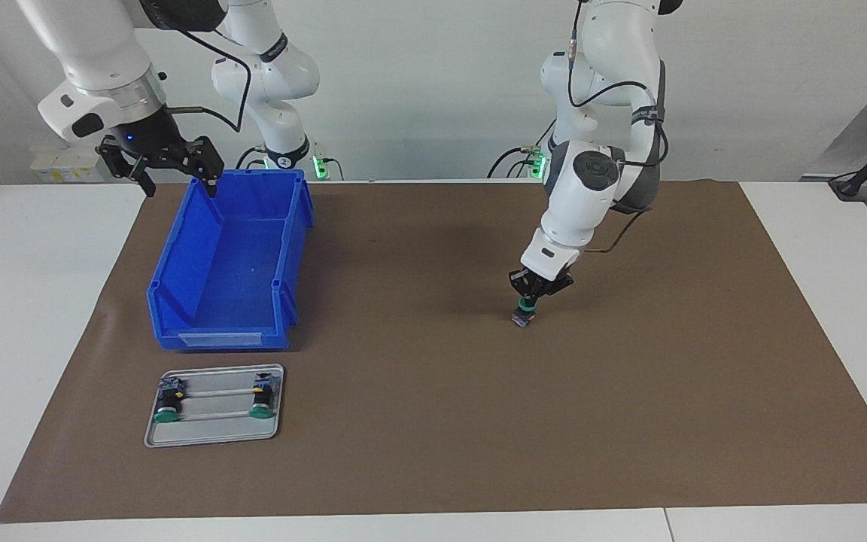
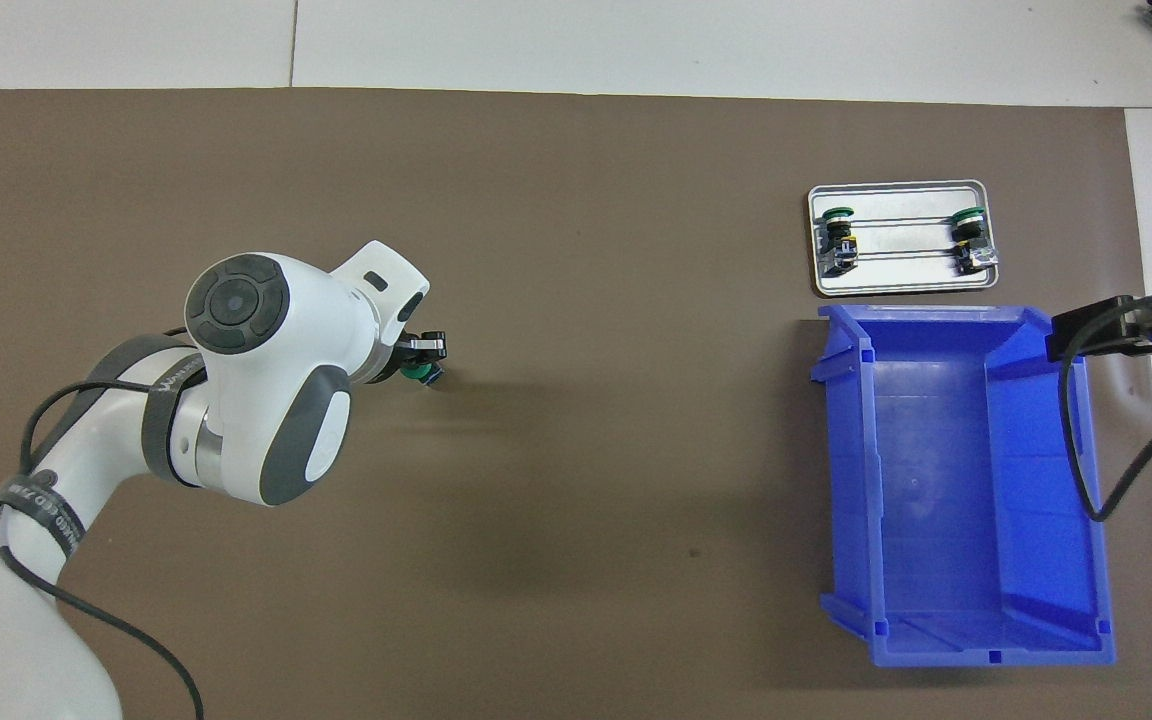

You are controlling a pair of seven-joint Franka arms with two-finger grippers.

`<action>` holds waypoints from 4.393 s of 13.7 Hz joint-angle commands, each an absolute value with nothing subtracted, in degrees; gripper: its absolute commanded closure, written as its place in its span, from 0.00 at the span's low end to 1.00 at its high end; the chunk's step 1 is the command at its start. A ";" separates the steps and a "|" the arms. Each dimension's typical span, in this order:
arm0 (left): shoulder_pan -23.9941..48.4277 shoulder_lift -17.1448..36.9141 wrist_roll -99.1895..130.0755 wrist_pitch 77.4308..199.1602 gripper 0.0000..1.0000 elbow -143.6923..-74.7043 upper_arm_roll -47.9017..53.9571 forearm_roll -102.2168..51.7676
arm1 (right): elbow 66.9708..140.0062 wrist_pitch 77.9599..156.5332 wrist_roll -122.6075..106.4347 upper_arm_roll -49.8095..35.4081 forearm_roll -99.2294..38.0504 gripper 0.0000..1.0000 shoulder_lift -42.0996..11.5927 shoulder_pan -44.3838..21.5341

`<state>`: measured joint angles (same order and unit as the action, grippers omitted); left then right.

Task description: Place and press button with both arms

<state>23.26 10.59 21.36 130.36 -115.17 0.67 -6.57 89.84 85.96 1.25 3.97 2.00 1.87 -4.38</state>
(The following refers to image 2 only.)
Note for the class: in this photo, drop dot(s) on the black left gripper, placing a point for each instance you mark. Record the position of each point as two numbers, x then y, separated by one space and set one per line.
391 362

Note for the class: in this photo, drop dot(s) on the silver metal tray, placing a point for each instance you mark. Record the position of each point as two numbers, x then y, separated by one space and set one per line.
901 280

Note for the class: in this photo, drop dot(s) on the green push button switch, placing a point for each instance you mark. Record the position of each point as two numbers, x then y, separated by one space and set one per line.
836 235
973 240
421 374

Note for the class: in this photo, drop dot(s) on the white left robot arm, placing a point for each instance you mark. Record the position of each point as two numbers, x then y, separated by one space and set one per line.
266 400

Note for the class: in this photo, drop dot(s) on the blue plastic storage bin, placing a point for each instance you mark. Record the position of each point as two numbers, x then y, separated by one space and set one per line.
936 480

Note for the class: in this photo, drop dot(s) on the thin metal tray rod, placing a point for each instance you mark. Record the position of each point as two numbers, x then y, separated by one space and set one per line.
906 257
901 220

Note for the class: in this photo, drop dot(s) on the brown paper table mat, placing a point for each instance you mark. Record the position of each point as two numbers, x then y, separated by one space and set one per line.
586 250

